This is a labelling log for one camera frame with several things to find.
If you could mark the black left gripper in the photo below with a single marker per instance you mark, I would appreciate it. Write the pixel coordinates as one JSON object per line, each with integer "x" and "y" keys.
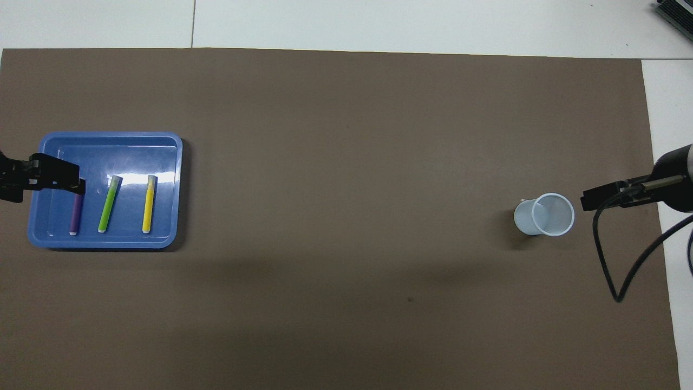
{"x": 13, "y": 179}

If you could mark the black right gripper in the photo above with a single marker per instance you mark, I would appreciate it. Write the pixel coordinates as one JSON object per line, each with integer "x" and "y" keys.
{"x": 677, "y": 179}

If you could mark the purple marker pen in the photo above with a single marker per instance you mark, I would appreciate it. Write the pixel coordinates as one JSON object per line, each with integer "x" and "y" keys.
{"x": 76, "y": 214}

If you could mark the green marker pen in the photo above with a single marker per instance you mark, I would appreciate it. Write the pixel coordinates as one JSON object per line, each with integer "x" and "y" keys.
{"x": 108, "y": 208}

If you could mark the yellow marker pen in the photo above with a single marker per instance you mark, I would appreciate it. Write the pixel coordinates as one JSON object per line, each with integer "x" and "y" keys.
{"x": 147, "y": 208}

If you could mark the translucent plastic cup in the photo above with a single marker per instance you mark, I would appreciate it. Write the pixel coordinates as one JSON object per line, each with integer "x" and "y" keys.
{"x": 541, "y": 216}

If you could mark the blue plastic tray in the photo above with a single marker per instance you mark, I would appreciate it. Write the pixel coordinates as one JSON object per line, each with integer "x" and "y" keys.
{"x": 135, "y": 157}

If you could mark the grey ribbed device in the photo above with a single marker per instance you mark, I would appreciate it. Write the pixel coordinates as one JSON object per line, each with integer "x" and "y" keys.
{"x": 677, "y": 13}

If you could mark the brown table mat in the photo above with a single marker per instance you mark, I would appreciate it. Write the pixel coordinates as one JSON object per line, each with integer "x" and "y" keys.
{"x": 346, "y": 162}

